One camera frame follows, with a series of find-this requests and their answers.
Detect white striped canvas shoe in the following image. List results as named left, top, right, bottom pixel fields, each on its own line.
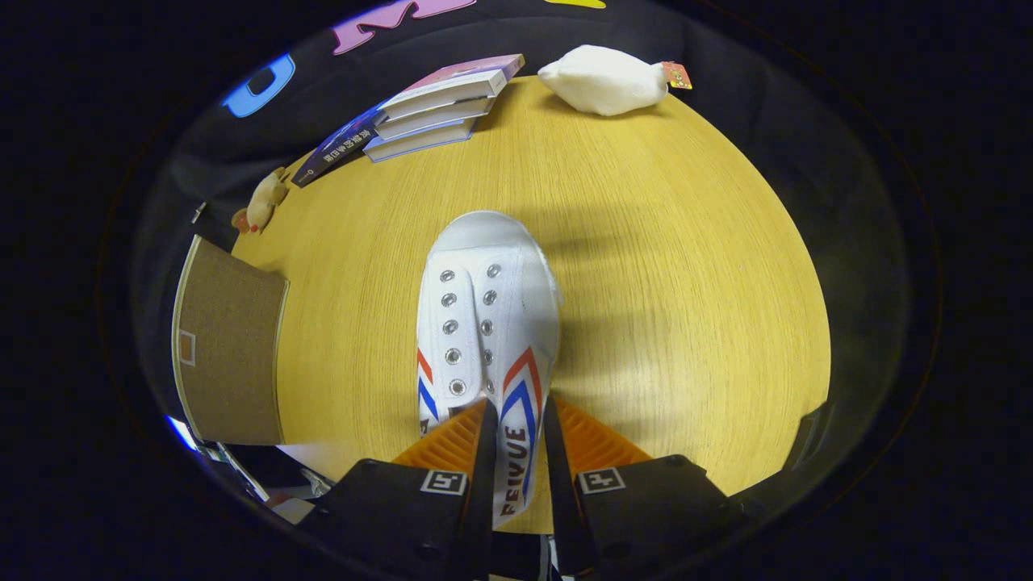
left=416, top=211, right=563, bottom=529

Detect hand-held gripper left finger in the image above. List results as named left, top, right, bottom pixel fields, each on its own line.
left=297, top=397, right=500, bottom=581

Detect white book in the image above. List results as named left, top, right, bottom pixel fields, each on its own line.
left=373, top=97, right=497, bottom=142

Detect beige fabric storage box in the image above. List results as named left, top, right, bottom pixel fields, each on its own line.
left=171, top=234, right=290, bottom=446

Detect light blue cover book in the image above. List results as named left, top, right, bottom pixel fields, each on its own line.
left=363, top=117, right=481, bottom=163

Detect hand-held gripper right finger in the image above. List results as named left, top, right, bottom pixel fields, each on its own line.
left=541, top=395, right=749, bottom=580

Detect brown plush toy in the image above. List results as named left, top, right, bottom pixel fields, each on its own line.
left=231, top=167, right=290, bottom=235

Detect dark blue book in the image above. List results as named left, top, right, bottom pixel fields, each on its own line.
left=292, top=101, right=388, bottom=188

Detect black backdrop cloth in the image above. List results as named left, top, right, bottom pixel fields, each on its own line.
left=129, top=0, right=917, bottom=453

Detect bright lit screen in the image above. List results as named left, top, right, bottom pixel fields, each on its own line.
left=165, top=414, right=199, bottom=453

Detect pink cover book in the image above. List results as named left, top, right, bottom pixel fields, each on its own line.
left=378, top=54, right=525, bottom=122

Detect white plush toy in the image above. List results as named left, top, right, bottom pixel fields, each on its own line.
left=537, top=44, right=693, bottom=117

